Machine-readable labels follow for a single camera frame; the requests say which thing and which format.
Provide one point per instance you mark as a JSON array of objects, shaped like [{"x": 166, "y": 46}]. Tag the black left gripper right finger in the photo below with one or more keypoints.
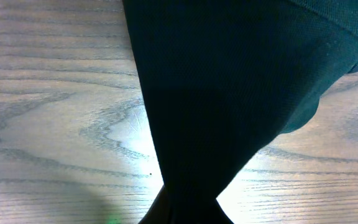
[{"x": 219, "y": 214}]

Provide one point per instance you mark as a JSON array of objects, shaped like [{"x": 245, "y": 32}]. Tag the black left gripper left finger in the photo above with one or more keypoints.
[{"x": 161, "y": 211}]

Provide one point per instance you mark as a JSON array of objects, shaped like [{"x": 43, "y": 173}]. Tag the black polo shirt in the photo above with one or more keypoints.
[{"x": 222, "y": 79}]

